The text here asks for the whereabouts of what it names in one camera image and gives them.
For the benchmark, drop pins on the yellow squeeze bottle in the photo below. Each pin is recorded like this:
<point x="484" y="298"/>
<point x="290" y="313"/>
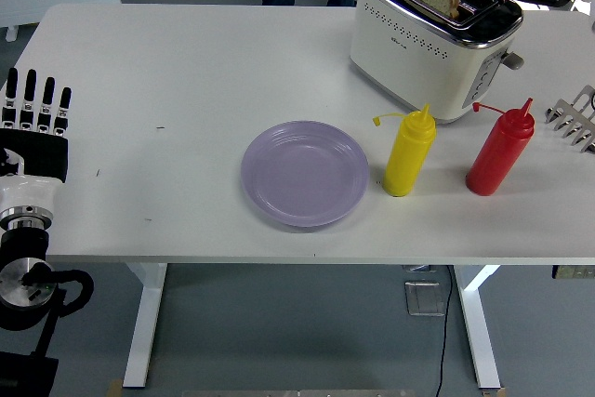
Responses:
<point x="409" y="155"/>

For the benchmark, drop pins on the purple round plate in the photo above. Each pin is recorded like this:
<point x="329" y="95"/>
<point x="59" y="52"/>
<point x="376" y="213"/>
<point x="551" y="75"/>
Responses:
<point x="304" y="174"/>

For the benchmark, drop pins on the grey toaster lever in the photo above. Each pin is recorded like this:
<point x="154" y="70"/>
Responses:
<point x="513" y="61"/>

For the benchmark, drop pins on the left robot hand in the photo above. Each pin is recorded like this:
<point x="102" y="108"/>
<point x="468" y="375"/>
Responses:
<point x="35" y="155"/>

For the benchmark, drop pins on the white table leg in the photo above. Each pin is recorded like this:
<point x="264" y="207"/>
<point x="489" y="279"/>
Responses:
<point x="479" y="322"/>
<point x="146" y="322"/>

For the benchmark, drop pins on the metal toast rack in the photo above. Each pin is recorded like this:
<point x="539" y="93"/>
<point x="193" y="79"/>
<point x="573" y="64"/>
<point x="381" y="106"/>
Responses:
<point x="576" y="113"/>

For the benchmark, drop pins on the white and chrome toaster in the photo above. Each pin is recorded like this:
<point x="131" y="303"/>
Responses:
<point x="418" y="57"/>

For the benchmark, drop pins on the metal floor socket plate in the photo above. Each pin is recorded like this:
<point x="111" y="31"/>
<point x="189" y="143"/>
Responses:
<point x="424" y="299"/>

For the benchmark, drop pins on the red squeeze bottle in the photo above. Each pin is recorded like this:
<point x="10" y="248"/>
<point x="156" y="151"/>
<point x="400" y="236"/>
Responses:
<point x="499" y="155"/>

